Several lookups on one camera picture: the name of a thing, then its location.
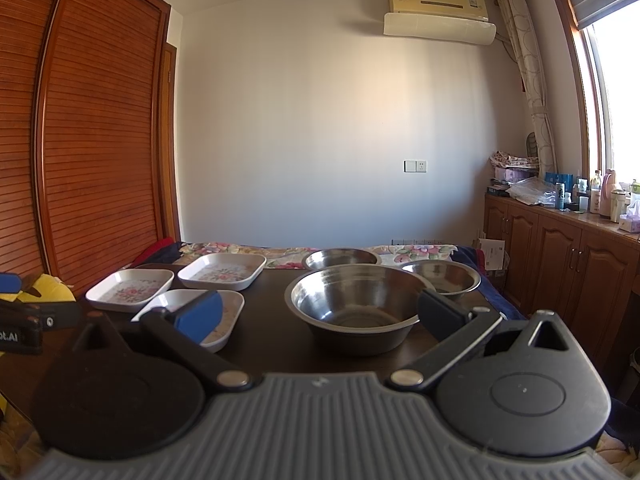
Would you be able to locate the medium steel bowl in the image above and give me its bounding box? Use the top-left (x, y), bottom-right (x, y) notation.
top-left (401, 260), bottom-right (480, 301)

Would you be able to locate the floral square plate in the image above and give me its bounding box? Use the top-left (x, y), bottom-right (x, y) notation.
top-left (177, 254), bottom-right (267, 292)
top-left (85, 269), bottom-right (175, 313)
top-left (130, 289), bottom-right (245, 352)

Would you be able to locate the large steel bowl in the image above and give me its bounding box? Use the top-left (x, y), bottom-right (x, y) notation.
top-left (284, 263), bottom-right (435, 356)

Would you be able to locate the small steel bowl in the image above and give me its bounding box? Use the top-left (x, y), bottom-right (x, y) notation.
top-left (302, 248), bottom-right (381, 271)

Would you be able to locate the yellow plush toy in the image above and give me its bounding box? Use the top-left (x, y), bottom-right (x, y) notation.
top-left (1, 274), bottom-right (75, 304)

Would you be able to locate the red and navy blanket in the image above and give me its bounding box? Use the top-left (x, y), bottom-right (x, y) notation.
top-left (131, 237), bottom-right (182, 268)

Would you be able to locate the white paper bag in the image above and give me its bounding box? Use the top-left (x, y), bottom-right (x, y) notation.
top-left (477, 238), bottom-right (506, 272)

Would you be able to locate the floral bed quilt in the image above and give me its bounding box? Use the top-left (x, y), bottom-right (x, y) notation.
top-left (175, 242), bottom-right (458, 270)

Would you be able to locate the wooden side cabinet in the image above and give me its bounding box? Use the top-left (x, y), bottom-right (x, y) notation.
top-left (484, 194), bottom-right (639, 370)

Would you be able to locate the clear plastic bag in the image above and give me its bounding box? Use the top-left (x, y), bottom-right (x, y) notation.
top-left (506, 177), bottom-right (556, 208)

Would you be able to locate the wooden louvered wardrobe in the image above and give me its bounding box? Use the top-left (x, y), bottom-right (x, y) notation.
top-left (1, 0), bottom-right (178, 294)

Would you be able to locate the pink thermos bottle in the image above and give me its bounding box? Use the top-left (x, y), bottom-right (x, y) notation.
top-left (599, 169), bottom-right (616, 219)

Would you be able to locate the white wall switch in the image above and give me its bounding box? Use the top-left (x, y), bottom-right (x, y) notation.
top-left (404, 159), bottom-right (427, 174)

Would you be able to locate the wall air conditioner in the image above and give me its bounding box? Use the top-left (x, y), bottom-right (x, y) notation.
top-left (383, 0), bottom-right (497, 46)

